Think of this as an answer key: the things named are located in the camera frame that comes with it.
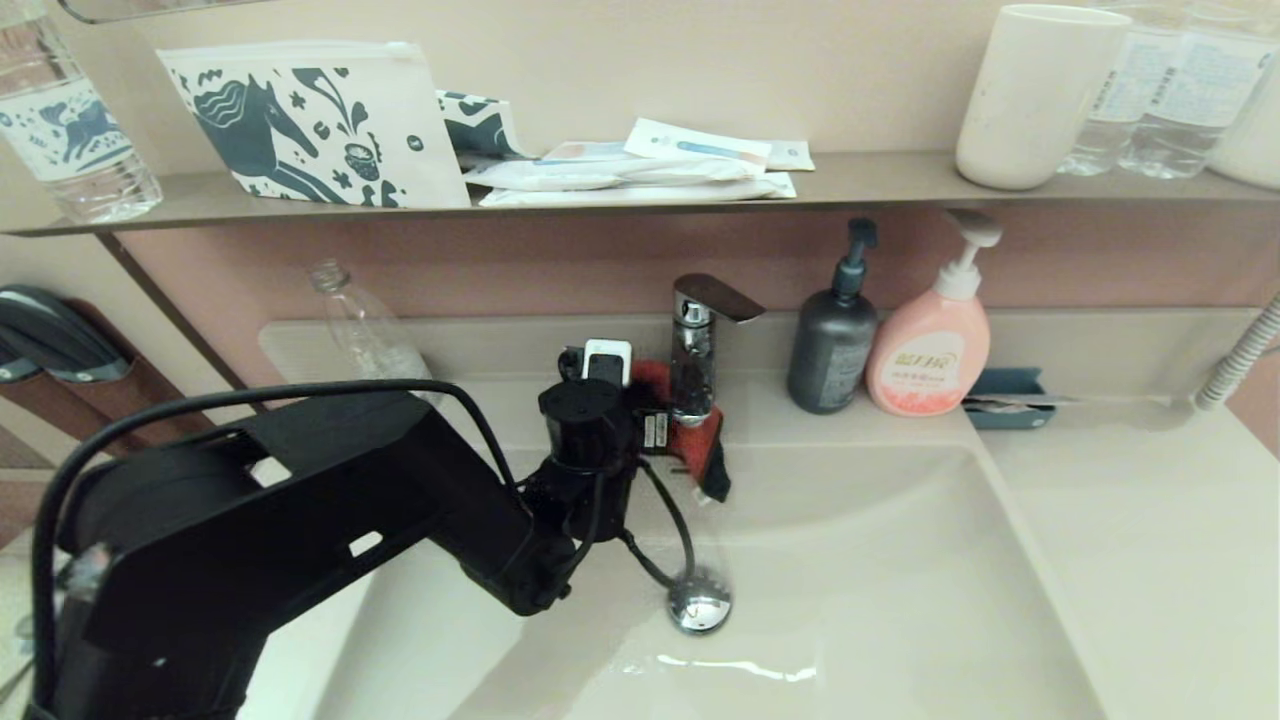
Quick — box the orange microfibre cloth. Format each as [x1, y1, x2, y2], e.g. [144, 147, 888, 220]
[630, 359, 727, 501]

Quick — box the chrome faucet lever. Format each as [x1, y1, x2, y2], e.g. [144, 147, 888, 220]
[673, 274, 767, 324]

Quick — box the clear plastic bottle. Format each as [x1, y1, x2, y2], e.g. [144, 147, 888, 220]
[308, 260, 435, 403]

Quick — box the chrome faucet body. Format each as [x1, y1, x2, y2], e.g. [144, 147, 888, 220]
[668, 300, 719, 427]

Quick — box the white sink basin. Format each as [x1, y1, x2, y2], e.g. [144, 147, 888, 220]
[320, 440, 1111, 720]

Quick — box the chrome drain stopper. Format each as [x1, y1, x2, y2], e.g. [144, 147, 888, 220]
[667, 565, 735, 636]

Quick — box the dark grey pump bottle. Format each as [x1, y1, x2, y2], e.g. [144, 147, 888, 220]
[786, 218, 881, 416]

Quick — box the flat white plastic packet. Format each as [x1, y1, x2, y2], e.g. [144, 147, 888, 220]
[479, 173, 798, 209]

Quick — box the pink pump soap bottle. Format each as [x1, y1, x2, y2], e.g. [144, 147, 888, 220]
[864, 208, 1004, 418]

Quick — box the white crinkled plastic packet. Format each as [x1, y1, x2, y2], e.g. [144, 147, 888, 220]
[463, 156, 769, 193]

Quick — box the white packet orange stripe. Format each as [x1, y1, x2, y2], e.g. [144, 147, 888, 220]
[543, 141, 639, 165]

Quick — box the white packet blue toothbrush print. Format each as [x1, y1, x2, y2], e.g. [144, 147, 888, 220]
[623, 118, 773, 168]

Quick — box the blue soap tray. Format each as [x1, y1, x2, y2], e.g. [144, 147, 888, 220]
[962, 368, 1057, 431]

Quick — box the thin silver packet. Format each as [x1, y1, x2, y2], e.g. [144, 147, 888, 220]
[963, 393, 1085, 413]

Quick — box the folded white blue print pouch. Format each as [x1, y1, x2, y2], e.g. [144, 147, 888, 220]
[436, 90, 534, 168]

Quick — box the white pouch blue horse print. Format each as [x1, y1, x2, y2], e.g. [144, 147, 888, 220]
[157, 41, 471, 210]

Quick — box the white plastic cup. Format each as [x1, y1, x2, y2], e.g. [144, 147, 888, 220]
[955, 4, 1135, 192]

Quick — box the clear water bottle white label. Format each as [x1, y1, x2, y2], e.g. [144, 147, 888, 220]
[1118, 0, 1280, 181]
[1057, 0, 1163, 177]

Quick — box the dark grey slipper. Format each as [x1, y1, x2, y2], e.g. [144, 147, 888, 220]
[0, 340, 43, 386]
[0, 285, 131, 385]

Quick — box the white ribbed container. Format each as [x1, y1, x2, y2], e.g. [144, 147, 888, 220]
[1205, 60, 1280, 191]

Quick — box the blue deer label water bottle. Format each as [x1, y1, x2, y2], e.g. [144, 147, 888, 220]
[0, 0, 164, 224]

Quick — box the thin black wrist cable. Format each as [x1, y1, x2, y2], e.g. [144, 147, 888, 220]
[618, 455, 701, 593]

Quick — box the taupe wall shelf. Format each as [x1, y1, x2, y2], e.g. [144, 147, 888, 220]
[0, 151, 1280, 238]

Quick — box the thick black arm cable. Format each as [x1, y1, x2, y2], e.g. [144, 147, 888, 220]
[28, 380, 523, 711]

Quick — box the dark brown wall trim strip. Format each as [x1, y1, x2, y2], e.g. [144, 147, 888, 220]
[95, 234, 256, 393]

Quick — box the brown leather wall pocket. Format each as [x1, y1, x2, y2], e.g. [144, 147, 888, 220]
[45, 300, 219, 433]
[0, 378, 131, 451]

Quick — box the white corrugated hose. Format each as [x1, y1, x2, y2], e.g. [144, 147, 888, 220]
[1193, 295, 1280, 412]

